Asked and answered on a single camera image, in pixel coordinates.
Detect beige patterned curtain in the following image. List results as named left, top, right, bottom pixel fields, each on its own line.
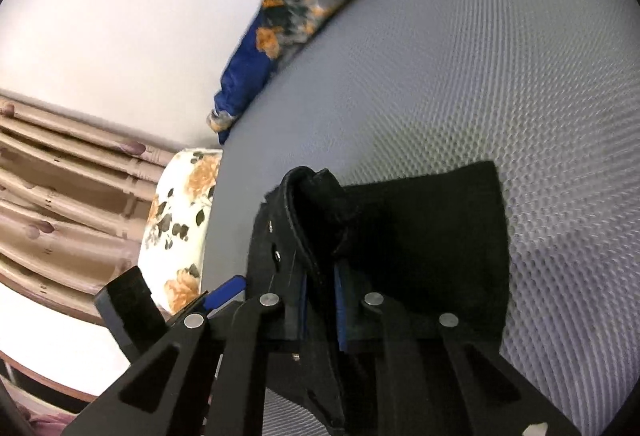
left=0, top=89, right=173, bottom=324

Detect blue floral blanket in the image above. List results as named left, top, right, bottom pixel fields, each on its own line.
left=206, top=0, right=493, bottom=144

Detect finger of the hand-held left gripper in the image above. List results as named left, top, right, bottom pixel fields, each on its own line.
left=165, top=275, right=247, bottom=328

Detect grey mesh mattress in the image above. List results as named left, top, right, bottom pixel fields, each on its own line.
left=200, top=0, right=640, bottom=436

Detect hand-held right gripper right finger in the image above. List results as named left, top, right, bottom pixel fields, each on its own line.
left=334, top=263, right=583, bottom=436

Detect black pants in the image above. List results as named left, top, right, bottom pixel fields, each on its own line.
left=247, top=161, right=511, bottom=432

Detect pink cloth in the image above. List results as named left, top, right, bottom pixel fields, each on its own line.
left=15, top=393, right=81, bottom=436

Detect white floral pillow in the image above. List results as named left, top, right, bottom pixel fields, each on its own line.
left=137, top=149, right=223, bottom=317

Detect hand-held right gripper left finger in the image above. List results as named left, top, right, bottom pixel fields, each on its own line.
left=62, top=266, right=308, bottom=436

